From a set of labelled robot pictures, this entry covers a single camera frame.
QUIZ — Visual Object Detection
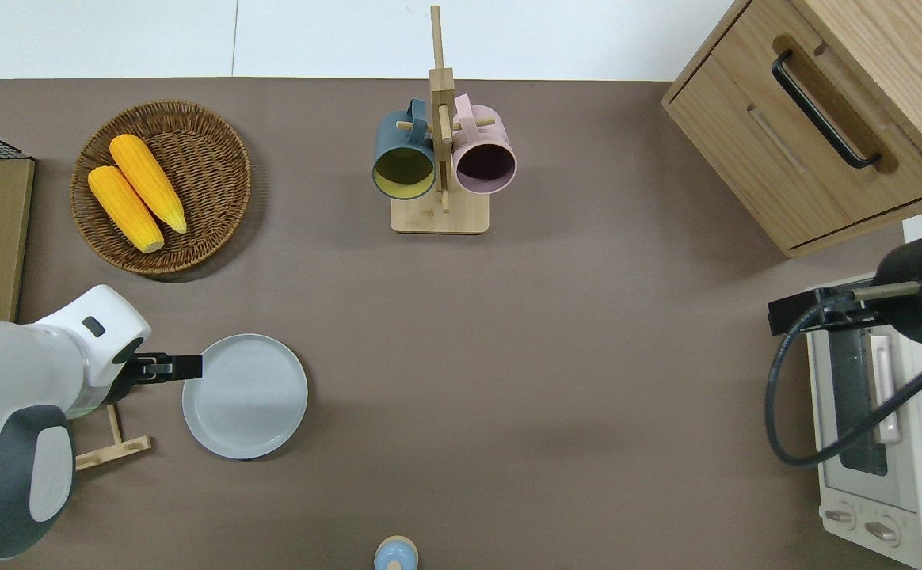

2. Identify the gray round plate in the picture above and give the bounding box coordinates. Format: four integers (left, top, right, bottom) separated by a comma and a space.
182, 333, 310, 461

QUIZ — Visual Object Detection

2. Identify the thick black cable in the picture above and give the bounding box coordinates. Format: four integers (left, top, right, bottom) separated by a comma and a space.
764, 297, 922, 468

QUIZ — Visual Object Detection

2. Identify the black cabinet handle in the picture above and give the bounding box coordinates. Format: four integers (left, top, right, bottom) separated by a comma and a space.
772, 50, 882, 170

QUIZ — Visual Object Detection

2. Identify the wooden mug tree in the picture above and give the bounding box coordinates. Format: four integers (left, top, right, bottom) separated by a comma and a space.
391, 6, 491, 235

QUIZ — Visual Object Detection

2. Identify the pink mug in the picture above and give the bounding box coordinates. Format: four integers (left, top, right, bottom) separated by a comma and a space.
451, 93, 518, 196

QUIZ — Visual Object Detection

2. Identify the wooden drawer cabinet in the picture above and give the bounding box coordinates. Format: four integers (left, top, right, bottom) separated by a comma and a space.
661, 0, 922, 260

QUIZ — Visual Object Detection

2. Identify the yellow corn cob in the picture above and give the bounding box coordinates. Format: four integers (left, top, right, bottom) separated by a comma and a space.
87, 165, 166, 254
109, 134, 189, 235

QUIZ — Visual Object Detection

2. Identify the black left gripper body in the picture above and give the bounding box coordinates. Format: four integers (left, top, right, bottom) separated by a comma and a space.
112, 338, 175, 407

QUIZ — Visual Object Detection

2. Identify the brown wicker basket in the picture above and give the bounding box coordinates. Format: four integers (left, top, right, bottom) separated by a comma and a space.
70, 101, 253, 276

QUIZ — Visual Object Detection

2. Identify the wooden plate rack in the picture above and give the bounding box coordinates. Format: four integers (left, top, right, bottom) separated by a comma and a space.
73, 403, 153, 473

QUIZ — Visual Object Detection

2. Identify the dark teal mug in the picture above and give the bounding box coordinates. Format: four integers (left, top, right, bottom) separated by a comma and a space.
371, 98, 438, 201

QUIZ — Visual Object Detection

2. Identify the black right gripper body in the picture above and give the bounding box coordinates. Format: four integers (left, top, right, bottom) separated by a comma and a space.
768, 287, 878, 336

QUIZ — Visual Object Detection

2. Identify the white toaster oven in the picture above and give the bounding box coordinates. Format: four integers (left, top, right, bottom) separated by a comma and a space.
806, 273, 922, 570

